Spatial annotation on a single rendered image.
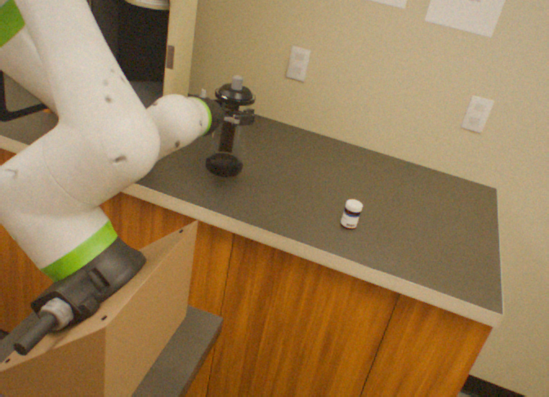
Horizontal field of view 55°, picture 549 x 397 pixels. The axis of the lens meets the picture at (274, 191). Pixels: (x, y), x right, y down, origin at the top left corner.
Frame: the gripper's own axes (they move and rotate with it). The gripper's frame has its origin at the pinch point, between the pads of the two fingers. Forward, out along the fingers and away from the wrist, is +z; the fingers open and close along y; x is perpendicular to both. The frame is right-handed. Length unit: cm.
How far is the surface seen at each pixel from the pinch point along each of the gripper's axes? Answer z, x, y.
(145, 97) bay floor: 23.9, 8.4, 38.1
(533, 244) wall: 62, 25, -99
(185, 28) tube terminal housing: 15.0, -16.7, 24.6
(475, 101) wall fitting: 52, -17, -63
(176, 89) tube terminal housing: 16.7, 1.7, 24.6
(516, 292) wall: 67, 45, -102
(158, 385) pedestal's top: -63, 37, -19
